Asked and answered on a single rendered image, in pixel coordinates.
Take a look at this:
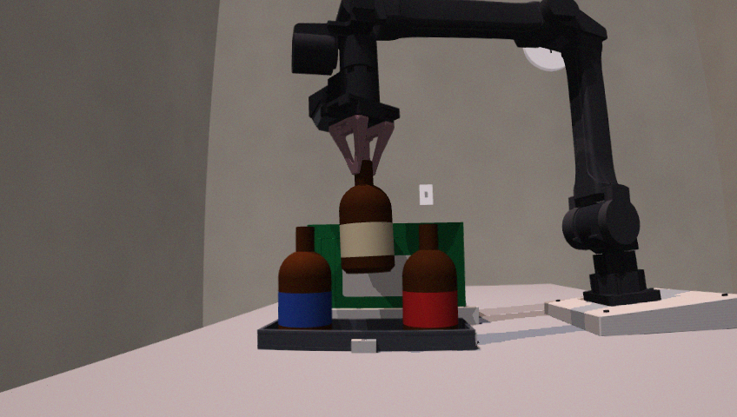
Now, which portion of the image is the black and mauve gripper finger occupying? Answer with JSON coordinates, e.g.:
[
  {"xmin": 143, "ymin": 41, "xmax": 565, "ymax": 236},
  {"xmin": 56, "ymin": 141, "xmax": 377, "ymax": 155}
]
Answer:
[
  {"xmin": 362, "ymin": 121, "xmax": 395, "ymax": 175},
  {"xmin": 329, "ymin": 115, "xmax": 369, "ymax": 175}
]

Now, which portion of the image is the brown bottle with blue label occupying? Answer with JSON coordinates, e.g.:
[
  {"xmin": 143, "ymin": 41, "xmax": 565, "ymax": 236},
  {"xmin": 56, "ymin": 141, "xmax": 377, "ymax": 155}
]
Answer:
[{"xmin": 278, "ymin": 227, "xmax": 332, "ymax": 330}]

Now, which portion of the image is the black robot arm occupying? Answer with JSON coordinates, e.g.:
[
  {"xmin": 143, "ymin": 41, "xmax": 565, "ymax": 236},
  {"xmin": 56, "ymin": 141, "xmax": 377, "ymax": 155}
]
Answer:
[{"xmin": 291, "ymin": 0, "xmax": 661, "ymax": 306}]

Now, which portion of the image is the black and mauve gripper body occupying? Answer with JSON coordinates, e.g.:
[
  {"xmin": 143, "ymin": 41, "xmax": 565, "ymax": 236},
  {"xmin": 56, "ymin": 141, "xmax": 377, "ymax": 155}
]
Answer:
[{"xmin": 321, "ymin": 65, "xmax": 400, "ymax": 128}]

